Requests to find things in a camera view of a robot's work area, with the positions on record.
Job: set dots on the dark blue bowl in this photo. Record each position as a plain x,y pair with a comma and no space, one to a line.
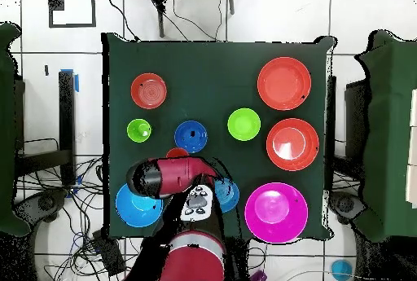
190,141

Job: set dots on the orange cup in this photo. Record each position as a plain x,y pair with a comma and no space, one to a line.
177,153

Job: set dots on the small light blue bowl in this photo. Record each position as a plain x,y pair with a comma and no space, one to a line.
229,196

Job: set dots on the large pink bowl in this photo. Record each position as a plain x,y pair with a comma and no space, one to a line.
277,209

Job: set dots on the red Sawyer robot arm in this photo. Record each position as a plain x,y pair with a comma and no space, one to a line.
182,173

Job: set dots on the green bowl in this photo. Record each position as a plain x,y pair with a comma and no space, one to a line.
243,124

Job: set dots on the green cup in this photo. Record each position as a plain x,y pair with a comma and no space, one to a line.
138,130

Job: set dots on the dark green tablecloth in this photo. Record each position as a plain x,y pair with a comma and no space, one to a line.
208,66

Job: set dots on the small orange bowl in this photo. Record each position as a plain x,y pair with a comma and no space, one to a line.
148,91

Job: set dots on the large orange bowl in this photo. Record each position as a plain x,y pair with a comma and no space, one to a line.
284,83
292,144

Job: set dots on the large light blue bowl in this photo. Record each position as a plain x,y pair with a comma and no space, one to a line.
136,212

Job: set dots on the black metal stand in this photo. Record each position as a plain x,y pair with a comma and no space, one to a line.
160,17

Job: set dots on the purple object on floor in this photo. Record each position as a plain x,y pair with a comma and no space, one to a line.
259,277

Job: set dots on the black power box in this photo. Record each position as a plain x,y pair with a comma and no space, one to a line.
109,255

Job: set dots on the dark grey floor base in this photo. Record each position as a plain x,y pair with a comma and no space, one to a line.
45,202
345,206

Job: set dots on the neighbouring green cloth table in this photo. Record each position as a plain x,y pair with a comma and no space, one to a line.
391,131
8,131

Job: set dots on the light blue bowl on floor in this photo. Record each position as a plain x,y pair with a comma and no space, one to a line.
342,269

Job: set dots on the black table frame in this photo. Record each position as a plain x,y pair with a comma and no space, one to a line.
66,115
330,115

